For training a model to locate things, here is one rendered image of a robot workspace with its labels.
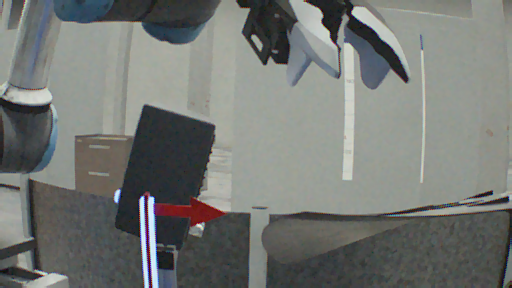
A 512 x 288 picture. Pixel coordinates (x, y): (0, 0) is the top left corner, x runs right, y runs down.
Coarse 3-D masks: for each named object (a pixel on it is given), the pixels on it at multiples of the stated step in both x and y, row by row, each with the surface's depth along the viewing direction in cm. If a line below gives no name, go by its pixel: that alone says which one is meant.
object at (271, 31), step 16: (240, 0) 83; (256, 0) 76; (320, 0) 73; (336, 0) 73; (256, 16) 77; (272, 16) 75; (336, 16) 75; (256, 32) 79; (272, 32) 75; (336, 32) 76; (256, 48) 77; (272, 48) 75; (288, 48) 75
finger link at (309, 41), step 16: (288, 0) 70; (304, 16) 69; (320, 16) 70; (288, 32) 72; (304, 32) 67; (320, 32) 67; (304, 48) 67; (320, 48) 66; (336, 48) 66; (288, 64) 71; (304, 64) 68; (320, 64) 66; (336, 64) 65; (288, 80) 71
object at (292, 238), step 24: (288, 216) 61; (312, 216) 61; (336, 216) 61; (360, 216) 61; (384, 216) 62; (408, 216) 62; (432, 216) 63; (456, 216) 64; (264, 240) 71; (288, 240) 72; (312, 240) 74; (336, 240) 77
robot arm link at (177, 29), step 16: (160, 0) 86; (176, 0) 88; (192, 0) 89; (208, 0) 90; (160, 16) 88; (176, 16) 90; (192, 16) 91; (208, 16) 93; (160, 32) 92; (176, 32) 92; (192, 32) 93
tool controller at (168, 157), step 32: (160, 128) 126; (192, 128) 126; (128, 160) 126; (160, 160) 126; (192, 160) 126; (128, 192) 126; (160, 192) 126; (192, 192) 126; (128, 224) 126; (160, 224) 126
